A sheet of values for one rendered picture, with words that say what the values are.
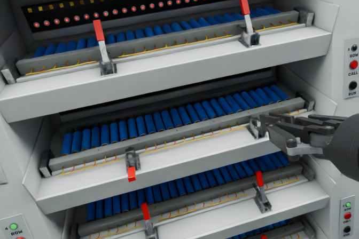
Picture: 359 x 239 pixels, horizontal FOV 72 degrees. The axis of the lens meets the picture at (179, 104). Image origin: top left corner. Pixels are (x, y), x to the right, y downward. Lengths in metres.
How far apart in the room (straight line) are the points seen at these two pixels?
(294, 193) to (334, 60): 0.33
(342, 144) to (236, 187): 0.39
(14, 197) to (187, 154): 0.32
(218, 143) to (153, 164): 0.14
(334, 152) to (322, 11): 0.34
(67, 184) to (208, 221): 0.32
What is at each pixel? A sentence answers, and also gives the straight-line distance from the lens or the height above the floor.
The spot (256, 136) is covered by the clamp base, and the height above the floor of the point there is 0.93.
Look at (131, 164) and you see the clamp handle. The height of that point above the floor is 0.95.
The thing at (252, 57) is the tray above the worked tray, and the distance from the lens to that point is 0.49.
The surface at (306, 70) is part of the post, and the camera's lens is 0.64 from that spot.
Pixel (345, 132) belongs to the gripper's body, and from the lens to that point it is 0.31.
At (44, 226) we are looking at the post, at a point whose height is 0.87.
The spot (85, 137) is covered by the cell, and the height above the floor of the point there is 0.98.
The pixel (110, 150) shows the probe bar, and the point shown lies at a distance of 0.52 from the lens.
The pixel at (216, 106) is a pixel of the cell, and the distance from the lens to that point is 0.59.
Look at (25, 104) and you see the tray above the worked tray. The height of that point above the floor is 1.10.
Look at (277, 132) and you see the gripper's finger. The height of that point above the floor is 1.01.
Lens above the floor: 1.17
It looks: 17 degrees down
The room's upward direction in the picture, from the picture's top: 10 degrees counter-clockwise
